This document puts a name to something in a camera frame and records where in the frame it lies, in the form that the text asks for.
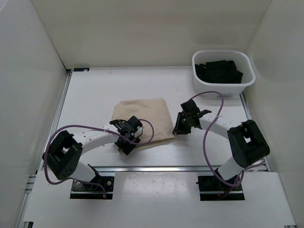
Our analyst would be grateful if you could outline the beige trousers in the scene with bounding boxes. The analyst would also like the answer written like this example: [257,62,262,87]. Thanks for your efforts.
[112,98,176,153]

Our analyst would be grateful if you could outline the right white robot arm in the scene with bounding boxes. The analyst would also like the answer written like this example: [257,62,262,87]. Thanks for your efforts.
[173,99,270,190]

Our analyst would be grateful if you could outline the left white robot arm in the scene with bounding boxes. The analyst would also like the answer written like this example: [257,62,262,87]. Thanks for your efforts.
[43,116,143,190]

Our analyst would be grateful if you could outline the black folded garment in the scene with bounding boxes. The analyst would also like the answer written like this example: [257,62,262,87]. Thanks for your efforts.
[195,60,243,84]

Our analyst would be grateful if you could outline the white plastic basket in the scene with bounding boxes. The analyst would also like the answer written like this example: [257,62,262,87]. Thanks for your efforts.
[192,50,256,96]

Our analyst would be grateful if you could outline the front aluminium rail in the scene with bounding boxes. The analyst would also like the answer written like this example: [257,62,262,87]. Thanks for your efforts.
[95,166,210,172]

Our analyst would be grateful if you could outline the right aluminium frame rail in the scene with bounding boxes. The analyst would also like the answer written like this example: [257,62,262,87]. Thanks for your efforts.
[240,92,270,169]

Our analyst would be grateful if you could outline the aluminium frame rail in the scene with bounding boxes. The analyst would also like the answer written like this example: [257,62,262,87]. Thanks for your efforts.
[13,69,73,228]
[240,92,270,169]

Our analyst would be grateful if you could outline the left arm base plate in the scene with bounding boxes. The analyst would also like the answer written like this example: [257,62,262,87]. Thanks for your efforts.
[70,172,115,200]

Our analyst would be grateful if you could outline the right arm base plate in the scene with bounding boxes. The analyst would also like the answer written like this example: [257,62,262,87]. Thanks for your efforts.
[196,176,245,201]

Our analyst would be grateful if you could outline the left aluminium frame rail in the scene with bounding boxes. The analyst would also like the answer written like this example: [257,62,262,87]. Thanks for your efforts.
[13,69,73,228]

